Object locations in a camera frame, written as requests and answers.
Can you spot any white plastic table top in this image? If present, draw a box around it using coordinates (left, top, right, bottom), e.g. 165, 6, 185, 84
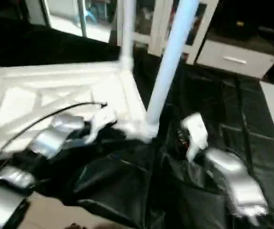
0, 60, 159, 160

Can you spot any white plastic table leg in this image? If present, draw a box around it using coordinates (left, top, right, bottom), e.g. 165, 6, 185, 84
118, 0, 137, 72
146, 0, 200, 128

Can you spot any black work surface mat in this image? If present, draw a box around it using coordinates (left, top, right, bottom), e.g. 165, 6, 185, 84
0, 24, 274, 229

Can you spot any white drawer unit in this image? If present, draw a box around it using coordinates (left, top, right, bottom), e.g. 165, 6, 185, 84
196, 39, 274, 79

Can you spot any white glass door cabinet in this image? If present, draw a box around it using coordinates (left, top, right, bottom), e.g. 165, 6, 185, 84
116, 0, 220, 65

